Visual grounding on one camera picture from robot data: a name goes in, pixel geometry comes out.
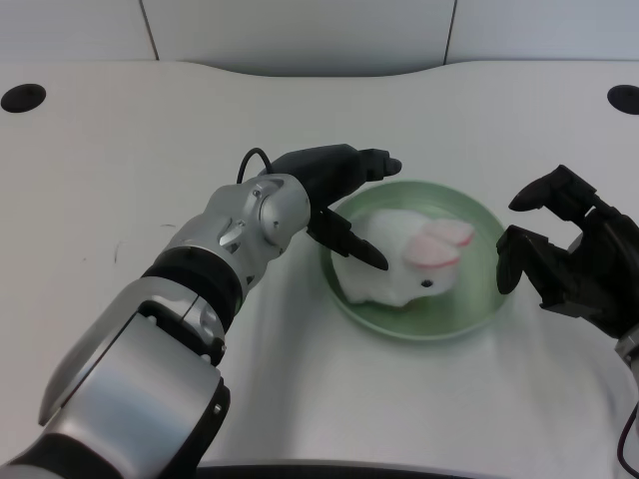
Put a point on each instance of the black right Dex3 hand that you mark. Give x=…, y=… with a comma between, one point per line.
x=604, y=264

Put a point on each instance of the white plush rabbit doll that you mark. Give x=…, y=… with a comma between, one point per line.
x=394, y=279

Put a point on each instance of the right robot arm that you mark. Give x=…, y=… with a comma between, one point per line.
x=630, y=359

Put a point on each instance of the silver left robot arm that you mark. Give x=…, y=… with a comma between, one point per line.
x=150, y=359

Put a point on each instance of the green round plate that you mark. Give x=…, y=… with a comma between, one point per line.
x=424, y=319

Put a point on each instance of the black left Dex3 hand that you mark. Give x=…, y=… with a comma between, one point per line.
x=329, y=172

